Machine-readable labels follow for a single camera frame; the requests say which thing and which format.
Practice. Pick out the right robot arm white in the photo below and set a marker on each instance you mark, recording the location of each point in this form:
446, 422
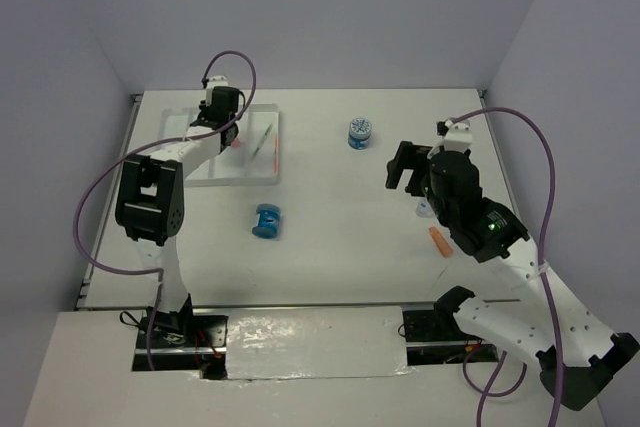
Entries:
574, 354

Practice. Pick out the orange eraser case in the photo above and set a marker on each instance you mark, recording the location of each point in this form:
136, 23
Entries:
440, 242

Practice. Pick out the blue paint jar white lid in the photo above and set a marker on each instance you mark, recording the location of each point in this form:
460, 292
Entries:
359, 133

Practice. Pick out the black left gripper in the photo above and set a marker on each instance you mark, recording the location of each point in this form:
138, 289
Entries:
204, 106

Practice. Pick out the silver foil covered panel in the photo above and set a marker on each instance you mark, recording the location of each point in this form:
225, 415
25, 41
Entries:
315, 343

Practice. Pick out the clear bottle blue cap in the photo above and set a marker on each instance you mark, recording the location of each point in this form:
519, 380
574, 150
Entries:
423, 209

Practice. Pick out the orange highlighter pen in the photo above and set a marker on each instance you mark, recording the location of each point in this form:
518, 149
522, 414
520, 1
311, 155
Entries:
276, 155

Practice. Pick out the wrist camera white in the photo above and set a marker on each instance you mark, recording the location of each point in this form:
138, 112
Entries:
453, 136
213, 81

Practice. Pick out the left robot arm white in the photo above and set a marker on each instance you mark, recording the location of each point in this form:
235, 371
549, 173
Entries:
150, 203

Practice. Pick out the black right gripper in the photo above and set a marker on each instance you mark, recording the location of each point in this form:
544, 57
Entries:
413, 156

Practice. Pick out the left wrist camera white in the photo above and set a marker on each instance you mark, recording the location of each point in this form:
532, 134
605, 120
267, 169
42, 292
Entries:
213, 81

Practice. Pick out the green pen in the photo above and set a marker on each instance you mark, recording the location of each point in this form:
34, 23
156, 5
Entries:
262, 140

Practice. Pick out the blue jar lying sideways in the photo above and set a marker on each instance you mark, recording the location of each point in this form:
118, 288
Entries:
268, 221

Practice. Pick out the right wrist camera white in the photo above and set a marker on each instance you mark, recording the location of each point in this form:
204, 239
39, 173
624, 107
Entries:
453, 136

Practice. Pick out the white divided organizer tray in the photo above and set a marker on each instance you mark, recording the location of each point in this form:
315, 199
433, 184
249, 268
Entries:
234, 167

